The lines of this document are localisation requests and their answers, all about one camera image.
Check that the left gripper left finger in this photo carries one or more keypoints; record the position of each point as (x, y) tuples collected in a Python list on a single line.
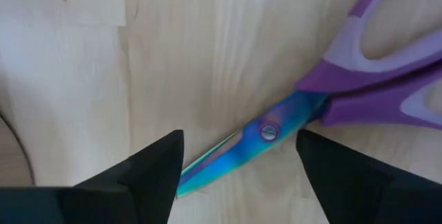
[(138, 196)]

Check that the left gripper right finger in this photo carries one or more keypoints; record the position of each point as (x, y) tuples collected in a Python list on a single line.
[(352, 193)]

